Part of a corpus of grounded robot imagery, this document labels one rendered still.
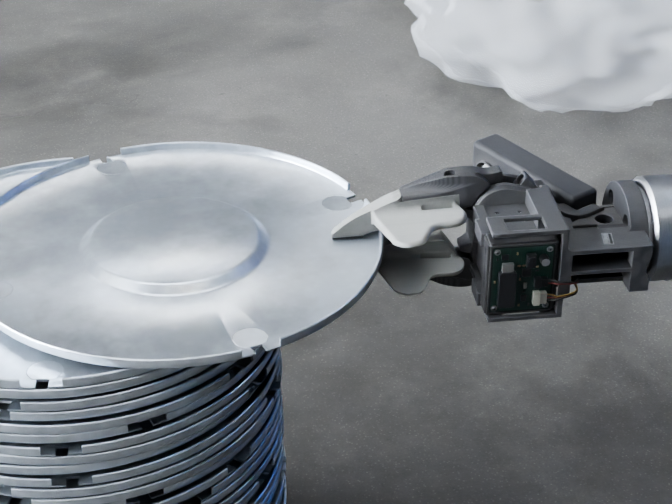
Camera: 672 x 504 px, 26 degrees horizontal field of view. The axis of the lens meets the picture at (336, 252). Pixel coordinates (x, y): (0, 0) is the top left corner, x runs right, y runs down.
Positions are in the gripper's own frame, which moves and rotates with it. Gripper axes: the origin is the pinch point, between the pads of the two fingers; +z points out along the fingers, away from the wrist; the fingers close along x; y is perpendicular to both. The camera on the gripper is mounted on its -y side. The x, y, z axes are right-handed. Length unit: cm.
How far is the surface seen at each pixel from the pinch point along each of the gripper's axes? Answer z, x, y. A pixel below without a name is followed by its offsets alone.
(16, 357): 22.4, 0.7, 11.1
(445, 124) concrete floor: -23, 32, -77
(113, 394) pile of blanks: 16.5, 1.8, 14.3
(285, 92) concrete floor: -3, 32, -89
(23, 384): 21.8, 0.7, 14.1
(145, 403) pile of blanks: 14.6, 3.1, 13.7
